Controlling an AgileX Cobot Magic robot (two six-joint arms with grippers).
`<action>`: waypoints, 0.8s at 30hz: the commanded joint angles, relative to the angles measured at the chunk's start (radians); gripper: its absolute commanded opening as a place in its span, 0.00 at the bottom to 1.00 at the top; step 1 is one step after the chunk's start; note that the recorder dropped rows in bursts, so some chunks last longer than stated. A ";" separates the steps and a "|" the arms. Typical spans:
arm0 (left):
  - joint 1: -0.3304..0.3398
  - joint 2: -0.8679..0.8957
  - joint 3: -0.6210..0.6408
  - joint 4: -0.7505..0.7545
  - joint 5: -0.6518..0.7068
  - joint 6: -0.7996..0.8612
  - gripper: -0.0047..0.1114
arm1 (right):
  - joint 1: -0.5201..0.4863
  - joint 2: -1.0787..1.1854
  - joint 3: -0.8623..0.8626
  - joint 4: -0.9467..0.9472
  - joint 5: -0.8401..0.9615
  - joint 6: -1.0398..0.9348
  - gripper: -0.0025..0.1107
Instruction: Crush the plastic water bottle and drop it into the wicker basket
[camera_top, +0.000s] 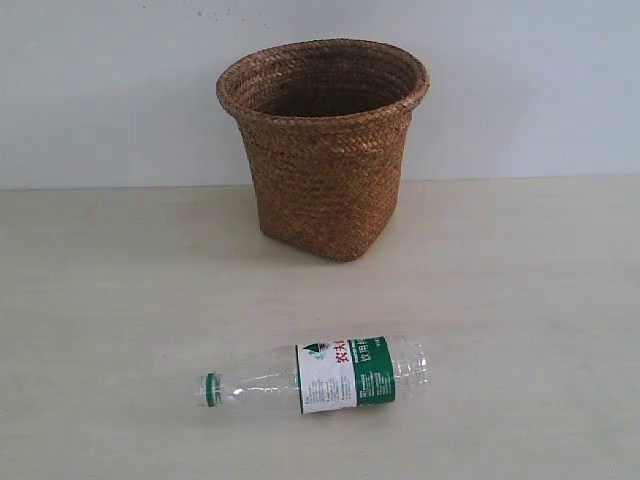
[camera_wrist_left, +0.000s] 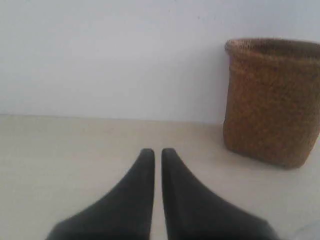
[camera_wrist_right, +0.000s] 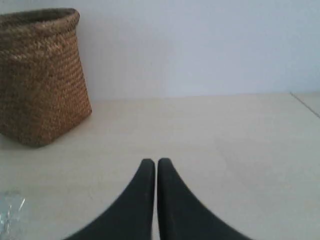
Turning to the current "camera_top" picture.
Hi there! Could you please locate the clear plastic bottle green label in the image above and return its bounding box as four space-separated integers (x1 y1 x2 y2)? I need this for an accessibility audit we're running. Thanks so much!
195 335 428 415

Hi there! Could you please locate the brown woven wicker basket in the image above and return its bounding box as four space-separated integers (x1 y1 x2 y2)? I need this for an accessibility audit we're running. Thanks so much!
216 38 430 263

